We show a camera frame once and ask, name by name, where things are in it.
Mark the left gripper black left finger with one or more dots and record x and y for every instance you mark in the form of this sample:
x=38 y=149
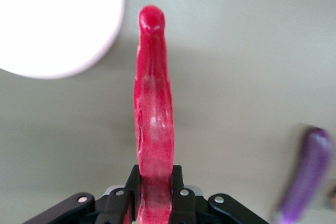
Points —
x=115 y=205

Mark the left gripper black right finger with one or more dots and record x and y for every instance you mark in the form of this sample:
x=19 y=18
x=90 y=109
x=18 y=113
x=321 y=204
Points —
x=189 y=205

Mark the red chili pepper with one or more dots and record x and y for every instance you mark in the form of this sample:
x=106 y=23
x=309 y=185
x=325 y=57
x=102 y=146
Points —
x=153 y=103

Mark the purple eggplant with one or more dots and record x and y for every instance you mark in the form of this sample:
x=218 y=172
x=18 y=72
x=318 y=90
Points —
x=309 y=171

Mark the pink round plate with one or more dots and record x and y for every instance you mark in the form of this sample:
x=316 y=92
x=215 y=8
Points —
x=52 y=19

